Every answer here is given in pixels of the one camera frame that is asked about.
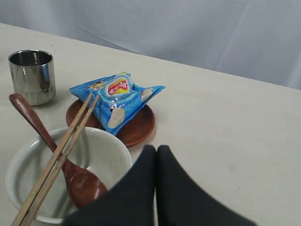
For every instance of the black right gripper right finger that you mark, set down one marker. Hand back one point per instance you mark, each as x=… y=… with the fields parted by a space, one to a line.
x=181 y=202

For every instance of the brown round wooden plate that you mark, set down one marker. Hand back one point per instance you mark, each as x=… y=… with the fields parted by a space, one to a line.
x=133 y=133

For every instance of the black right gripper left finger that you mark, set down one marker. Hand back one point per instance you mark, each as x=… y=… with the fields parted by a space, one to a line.
x=128 y=203

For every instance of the red-brown wooden spoon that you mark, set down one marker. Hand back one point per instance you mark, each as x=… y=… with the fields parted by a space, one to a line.
x=83 y=186

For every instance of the white floral ceramic bowl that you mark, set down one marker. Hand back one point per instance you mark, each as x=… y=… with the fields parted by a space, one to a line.
x=95 y=150

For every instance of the silver metal cup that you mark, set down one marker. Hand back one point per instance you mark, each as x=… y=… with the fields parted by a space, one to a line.
x=33 y=75

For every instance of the brown wooden chopstick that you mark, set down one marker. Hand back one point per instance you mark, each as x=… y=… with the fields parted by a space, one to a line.
x=83 y=186
x=40 y=189

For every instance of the blue chips bag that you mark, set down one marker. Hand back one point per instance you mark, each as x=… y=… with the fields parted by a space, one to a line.
x=120 y=99

